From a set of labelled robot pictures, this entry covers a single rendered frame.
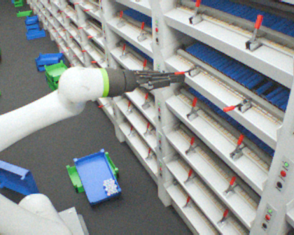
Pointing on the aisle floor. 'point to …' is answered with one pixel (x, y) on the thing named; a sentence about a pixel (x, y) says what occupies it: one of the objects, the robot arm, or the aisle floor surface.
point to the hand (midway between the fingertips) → (174, 77)
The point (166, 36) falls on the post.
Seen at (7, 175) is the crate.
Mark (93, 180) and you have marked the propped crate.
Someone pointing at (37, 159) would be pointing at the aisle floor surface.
